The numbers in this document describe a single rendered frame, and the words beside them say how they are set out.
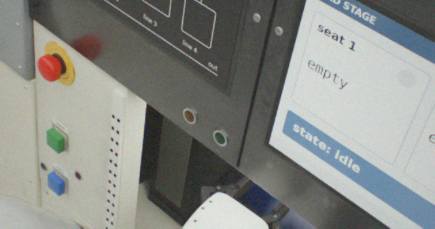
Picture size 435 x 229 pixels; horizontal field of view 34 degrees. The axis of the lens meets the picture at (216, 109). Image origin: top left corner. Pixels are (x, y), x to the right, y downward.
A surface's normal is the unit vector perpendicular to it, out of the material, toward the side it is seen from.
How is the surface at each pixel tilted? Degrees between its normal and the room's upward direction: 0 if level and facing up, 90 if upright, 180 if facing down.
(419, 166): 90
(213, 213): 5
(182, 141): 90
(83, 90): 90
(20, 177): 90
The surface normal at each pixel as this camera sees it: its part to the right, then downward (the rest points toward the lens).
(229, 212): 0.17, -0.79
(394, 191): -0.66, 0.42
